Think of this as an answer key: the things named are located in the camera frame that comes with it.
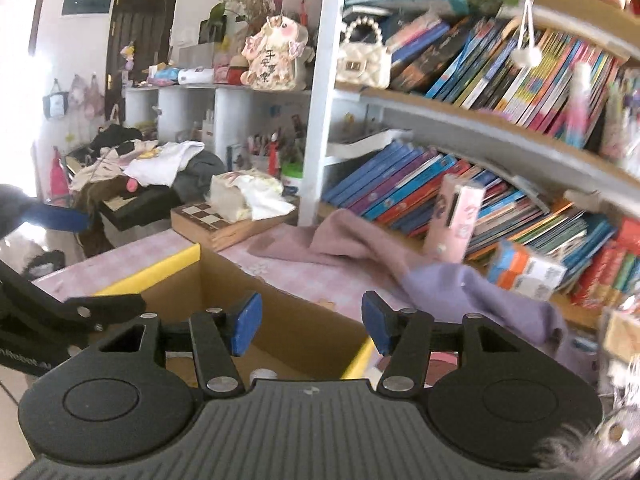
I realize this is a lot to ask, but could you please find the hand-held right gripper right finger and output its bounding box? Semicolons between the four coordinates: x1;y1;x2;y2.
361;291;538;395

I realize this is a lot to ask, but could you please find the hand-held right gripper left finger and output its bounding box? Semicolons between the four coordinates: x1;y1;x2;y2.
92;292;263;395

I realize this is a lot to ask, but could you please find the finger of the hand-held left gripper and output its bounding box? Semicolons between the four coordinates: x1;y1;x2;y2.
0;260;147;336
0;184;92;235

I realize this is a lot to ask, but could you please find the yellow-rimmed cardboard box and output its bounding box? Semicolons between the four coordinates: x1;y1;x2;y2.
94;244;376;392

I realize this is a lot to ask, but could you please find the green-lidded container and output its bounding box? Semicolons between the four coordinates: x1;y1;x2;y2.
280;161;304;197

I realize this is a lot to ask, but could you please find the black bag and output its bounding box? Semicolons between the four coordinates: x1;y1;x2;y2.
25;250;67;282

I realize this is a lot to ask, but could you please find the pink cloth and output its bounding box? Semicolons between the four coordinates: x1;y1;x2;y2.
247;208;441;301

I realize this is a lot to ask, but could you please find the black garment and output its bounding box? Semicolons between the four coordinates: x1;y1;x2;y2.
90;125;144;150

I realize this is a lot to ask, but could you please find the purple cloth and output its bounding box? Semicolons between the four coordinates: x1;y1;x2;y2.
400;262;596;381

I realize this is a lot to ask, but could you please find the wooden chess board box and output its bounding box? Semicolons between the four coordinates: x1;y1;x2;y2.
170;201;301;253

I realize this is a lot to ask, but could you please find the white shirt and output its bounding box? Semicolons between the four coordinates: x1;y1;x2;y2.
122;141;206;187

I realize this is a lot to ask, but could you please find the dark blue hanging tote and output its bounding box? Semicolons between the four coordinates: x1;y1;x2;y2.
42;80;69;121

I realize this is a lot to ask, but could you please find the pink hanging bag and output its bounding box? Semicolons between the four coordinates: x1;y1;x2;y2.
67;74;106;121

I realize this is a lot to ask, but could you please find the tall pink case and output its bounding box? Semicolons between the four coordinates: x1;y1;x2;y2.
422;174;486;264

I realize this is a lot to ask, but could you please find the dark grey garment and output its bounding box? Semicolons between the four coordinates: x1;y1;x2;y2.
172;151;227;204

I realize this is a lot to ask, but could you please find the row of blue-spined books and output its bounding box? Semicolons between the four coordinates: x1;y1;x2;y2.
322;140;640;311

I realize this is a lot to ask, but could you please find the white cubby shelf unit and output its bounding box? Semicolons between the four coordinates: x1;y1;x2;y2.
122;82;313;181

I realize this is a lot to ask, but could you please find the orange and white carton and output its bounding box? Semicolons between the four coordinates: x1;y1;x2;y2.
487;240;569;302

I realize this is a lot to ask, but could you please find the bunch of pens in holder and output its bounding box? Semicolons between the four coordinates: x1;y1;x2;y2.
245;129;307;173

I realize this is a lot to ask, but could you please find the white plastic tray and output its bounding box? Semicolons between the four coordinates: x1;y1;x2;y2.
327;129;414;162

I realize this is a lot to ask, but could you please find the white tissue pack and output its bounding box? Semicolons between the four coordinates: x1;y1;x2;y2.
177;66;217;85

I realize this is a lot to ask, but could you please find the dark wooden door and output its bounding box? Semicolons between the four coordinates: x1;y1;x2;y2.
102;0;184;127

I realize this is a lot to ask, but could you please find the white bookshelf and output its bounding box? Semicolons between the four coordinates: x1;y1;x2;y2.
297;0;640;333

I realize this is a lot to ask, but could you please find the red round jar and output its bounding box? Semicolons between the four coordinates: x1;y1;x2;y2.
227;55;251;86

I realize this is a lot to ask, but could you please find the grey fluffy toy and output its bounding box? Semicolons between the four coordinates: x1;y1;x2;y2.
542;400;640;480

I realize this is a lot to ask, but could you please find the green leafy plant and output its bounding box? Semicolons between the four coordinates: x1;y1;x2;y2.
207;2;229;43

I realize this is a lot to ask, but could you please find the row of colourful leaning books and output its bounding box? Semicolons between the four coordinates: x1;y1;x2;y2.
387;12;640;161

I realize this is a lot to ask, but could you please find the dark wall panel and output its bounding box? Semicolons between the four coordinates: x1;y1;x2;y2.
62;0;114;17

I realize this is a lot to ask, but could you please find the black picture frame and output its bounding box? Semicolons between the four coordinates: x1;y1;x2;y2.
198;16;227;45

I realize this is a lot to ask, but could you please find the white quilted pearl-handle handbag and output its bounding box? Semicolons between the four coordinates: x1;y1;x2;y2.
335;17;392;90

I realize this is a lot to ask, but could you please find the white pompom string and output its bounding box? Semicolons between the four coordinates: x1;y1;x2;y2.
510;0;544;67

